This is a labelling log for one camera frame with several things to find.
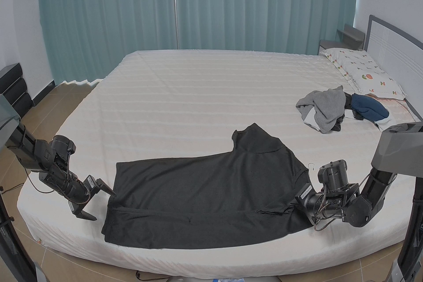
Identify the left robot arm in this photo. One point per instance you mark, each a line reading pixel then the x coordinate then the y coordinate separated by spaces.
pixel 29 151

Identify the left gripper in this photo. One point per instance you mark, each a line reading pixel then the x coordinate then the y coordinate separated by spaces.
pixel 79 196

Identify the black chest of drawers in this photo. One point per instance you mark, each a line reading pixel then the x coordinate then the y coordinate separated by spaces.
pixel 13 85

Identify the grey bedside table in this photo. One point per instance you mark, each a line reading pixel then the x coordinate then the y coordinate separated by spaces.
pixel 350 34

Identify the bed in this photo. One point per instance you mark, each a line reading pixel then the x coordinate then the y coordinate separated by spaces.
pixel 198 85

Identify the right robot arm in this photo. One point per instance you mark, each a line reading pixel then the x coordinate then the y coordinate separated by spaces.
pixel 393 148

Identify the black T-shirt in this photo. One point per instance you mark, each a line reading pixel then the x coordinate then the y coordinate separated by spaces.
pixel 205 194

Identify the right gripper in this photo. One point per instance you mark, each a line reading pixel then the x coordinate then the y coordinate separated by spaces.
pixel 314 206

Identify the pile of clothes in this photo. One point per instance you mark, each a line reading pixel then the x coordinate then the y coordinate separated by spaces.
pixel 327 105

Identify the white printed pillow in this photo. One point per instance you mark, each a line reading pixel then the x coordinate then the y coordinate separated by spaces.
pixel 363 71

